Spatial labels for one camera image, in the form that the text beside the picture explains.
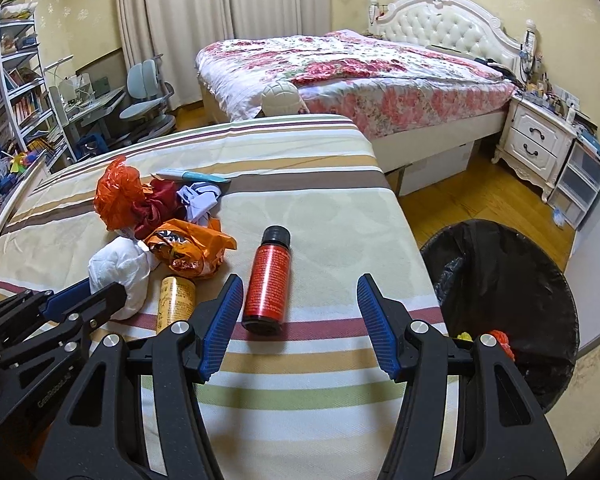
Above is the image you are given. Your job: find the teal and white sachet packet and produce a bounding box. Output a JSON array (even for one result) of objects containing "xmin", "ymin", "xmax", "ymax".
[{"xmin": 156, "ymin": 167, "xmax": 232, "ymax": 184}]

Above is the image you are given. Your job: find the cardboard box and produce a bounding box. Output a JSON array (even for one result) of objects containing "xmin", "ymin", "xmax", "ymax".
[{"xmin": 385, "ymin": 140, "xmax": 476, "ymax": 197}]

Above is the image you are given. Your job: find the yellow labelled bottle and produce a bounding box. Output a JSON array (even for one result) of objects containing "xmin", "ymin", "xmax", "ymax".
[{"xmin": 156, "ymin": 276, "xmax": 197, "ymax": 335}]

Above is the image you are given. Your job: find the cream curtain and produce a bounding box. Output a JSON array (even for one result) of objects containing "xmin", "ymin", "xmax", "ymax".
[{"xmin": 114, "ymin": 0, "xmax": 331, "ymax": 111}]

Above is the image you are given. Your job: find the white nightstand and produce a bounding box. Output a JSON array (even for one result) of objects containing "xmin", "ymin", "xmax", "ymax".
[{"xmin": 491, "ymin": 95, "xmax": 578, "ymax": 203}]

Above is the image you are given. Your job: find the dark red cloth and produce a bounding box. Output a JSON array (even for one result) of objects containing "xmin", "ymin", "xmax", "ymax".
[{"xmin": 134, "ymin": 178, "xmax": 181, "ymax": 241}]

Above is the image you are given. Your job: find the pile of colourful toys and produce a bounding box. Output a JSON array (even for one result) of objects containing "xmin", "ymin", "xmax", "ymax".
[{"xmin": 0, "ymin": 140, "xmax": 46, "ymax": 186}]

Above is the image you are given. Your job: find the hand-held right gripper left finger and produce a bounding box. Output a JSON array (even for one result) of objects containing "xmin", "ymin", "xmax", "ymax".
[{"xmin": 37, "ymin": 274, "xmax": 244, "ymax": 480}]

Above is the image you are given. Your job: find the small red scrap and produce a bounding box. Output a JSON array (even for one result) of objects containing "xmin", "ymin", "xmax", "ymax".
[{"xmin": 489, "ymin": 330, "xmax": 516, "ymax": 361}]

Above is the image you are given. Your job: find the white bookshelf with books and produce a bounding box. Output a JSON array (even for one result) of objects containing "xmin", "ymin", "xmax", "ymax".
[{"xmin": 0, "ymin": 2, "xmax": 68, "ymax": 171}]

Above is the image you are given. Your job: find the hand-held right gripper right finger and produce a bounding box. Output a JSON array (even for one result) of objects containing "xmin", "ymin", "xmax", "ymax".
[{"xmin": 356, "ymin": 274, "xmax": 568, "ymax": 480}]

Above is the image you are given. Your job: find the clutter of small bottles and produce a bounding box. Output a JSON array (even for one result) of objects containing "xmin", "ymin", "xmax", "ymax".
[{"xmin": 517, "ymin": 72, "xmax": 581, "ymax": 116}]

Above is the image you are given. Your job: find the orange snack bag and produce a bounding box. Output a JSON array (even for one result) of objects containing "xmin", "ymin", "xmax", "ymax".
[{"xmin": 144, "ymin": 218, "xmax": 238, "ymax": 281}]

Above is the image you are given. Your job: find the lavender paper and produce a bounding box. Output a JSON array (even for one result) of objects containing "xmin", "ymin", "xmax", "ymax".
[{"xmin": 176, "ymin": 182, "xmax": 222, "ymax": 226}]

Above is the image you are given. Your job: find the orange-red plastic bag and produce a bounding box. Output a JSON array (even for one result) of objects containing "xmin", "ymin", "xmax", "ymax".
[{"xmin": 93, "ymin": 156, "xmax": 148, "ymax": 232}]

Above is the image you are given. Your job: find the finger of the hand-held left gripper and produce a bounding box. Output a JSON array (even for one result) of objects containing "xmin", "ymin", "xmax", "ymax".
[
  {"xmin": 0, "ymin": 279, "xmax": 93, "ymax": 346},
  {"xmin": 0, "ymin": 282, "xmax": 128, "ymax": 368}
]

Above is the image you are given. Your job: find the floral quilt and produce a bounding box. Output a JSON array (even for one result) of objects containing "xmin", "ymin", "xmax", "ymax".
[{"xmin": 196, "ymin": 30, "xmax": 518, "ymax": 136}]

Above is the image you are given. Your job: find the grey study desk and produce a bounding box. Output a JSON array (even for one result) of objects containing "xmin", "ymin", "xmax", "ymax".
[{"xmin": 50, "ymin": 72, "xmax": 126, "ymax": 161}]

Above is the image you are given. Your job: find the white curved bed rail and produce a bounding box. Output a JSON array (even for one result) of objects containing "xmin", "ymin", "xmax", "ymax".
[{"xmin": 0, "ymin": 157, "xmax": 48, "ymax": 261}]

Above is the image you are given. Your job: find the black lined trash bin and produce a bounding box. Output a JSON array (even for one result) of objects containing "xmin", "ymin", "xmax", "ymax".
[{"xmin": 419, "ymin": 219, "xmax": 580, "ymax": 413}]

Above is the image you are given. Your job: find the white plastic bag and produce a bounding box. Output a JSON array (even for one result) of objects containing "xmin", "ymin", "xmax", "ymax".
[{"xmin": 88, "ymin": 236, "xmax": 161, "ymax": 322}]

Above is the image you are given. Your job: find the red bottle with black cap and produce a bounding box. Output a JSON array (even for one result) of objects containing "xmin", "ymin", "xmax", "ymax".
[{"xmin": 241, "ymin": 226, "xmax": 292, "ymax": 335}]

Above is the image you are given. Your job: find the white tufted bed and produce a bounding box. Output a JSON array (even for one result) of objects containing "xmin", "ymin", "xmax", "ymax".
[{"xmin": 196, "ymin": 0, "xmax": 538, "ymax": 171}]

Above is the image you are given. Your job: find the light blue desk chair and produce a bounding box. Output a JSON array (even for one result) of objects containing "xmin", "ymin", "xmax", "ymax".
[{"xmin": 119, "ymin": 59, "xmax": 177, "ymax": 142}]

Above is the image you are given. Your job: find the plastic drawer unit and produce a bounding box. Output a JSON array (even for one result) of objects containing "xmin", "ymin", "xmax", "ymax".
[{"xmin": 547, "ymin": 130, "xmax": 600, "ymax": 231}]

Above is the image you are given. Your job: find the blue storage crate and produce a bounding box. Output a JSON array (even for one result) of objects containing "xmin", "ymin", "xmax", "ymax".
[{"xmin": 75, "ymin": 135, "xmax": 111, "ymax": 163}]

